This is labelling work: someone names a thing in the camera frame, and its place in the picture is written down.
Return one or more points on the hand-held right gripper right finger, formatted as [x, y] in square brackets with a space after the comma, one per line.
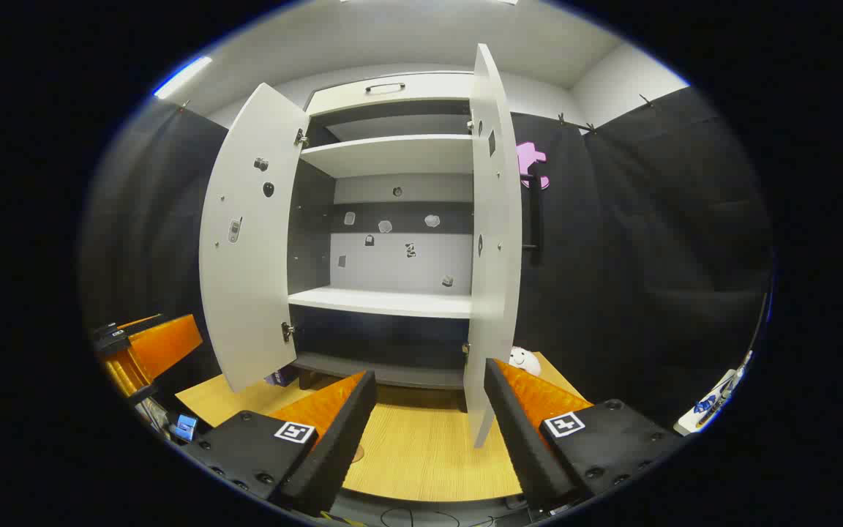
[520, 439]

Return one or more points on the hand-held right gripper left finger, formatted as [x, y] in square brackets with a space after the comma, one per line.
[334, 446]

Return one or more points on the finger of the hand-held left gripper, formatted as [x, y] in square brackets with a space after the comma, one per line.
[127, 375]
[165, 344]

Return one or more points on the white cabinet door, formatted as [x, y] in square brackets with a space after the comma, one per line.
[493, 293]
[253, 278]

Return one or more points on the round brown table disc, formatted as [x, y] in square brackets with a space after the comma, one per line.
[358, 454]

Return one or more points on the round plush toy with face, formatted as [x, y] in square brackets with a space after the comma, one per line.
[525, 361]

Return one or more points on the dark navy book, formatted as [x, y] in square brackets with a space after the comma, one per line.
[282, 376]

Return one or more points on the white cabinet shelf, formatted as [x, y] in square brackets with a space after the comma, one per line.
[385, 301]
[392, 154]

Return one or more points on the small white side table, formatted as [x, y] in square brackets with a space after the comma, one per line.
[696, 421]

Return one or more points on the blue crumpled item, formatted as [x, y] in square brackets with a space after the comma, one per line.
[705, 404]

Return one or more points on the white open cabinet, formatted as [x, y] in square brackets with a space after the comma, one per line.
[392, 267]

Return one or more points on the black backdrop cloth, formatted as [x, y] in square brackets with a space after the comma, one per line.
[648, 256]

